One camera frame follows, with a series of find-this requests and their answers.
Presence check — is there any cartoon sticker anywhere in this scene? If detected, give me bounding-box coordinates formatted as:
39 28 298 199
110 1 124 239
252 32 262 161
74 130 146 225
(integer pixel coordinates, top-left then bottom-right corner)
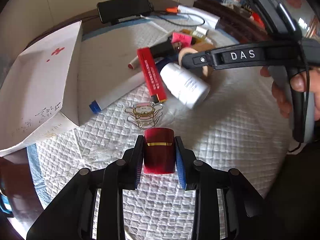
124 102 163 129

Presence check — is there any pink small box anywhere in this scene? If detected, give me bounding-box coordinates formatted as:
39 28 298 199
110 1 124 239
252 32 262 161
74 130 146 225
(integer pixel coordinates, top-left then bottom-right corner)
171 32 193 48

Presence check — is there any brown tape roll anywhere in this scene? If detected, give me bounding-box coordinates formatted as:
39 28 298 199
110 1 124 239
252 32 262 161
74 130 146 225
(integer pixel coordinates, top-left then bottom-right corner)
178 42 215 80

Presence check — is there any black clip object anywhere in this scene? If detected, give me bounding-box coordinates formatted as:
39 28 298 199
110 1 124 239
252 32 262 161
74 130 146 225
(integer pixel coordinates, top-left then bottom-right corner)
149 39 182 59

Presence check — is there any dark wooden sideboard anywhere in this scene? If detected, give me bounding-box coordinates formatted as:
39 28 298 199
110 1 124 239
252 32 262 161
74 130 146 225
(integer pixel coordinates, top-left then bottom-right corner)
193 0 271 43

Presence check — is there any white marker red band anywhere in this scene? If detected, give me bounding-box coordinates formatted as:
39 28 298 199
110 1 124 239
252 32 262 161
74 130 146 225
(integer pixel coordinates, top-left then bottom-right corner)
128 56 140 69

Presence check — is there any black phone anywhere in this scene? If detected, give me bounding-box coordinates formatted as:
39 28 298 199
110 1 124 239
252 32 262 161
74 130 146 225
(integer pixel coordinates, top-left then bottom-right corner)
97 0 153 24

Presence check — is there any white power bank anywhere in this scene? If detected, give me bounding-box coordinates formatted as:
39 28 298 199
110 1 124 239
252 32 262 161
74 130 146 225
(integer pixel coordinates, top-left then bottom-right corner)
177 5 220 29

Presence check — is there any person right hand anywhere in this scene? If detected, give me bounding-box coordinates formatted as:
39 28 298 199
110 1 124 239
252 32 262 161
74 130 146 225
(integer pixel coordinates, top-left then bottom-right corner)
271 67 320 121

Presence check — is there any white cardboard box tray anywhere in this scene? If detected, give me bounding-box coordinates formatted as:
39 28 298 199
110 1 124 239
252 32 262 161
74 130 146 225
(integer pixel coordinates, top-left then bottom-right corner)
1 21 82 156

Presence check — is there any red rectangular lighter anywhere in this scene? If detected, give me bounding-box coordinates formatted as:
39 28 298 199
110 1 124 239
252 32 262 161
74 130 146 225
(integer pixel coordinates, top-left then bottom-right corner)
137 47 167 103

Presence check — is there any small oil bottle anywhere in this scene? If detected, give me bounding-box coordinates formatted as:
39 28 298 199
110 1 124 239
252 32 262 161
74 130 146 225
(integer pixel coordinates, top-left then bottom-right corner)
183 29 207 45

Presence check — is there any black cable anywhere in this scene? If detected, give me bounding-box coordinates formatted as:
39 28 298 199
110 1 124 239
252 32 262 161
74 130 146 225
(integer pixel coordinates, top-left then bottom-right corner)
150 11 206 27

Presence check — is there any white plastic bottle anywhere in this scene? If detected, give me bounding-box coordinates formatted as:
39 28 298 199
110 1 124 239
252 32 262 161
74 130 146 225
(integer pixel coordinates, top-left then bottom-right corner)
160 62 210 109

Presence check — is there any white marker blue cap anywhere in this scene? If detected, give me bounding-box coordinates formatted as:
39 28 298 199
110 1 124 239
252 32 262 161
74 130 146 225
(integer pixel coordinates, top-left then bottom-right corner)
89 72 145 114

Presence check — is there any white quilted table mat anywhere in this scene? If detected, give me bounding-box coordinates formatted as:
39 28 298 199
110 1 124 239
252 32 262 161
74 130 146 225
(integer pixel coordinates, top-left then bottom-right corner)
28 20 291 239

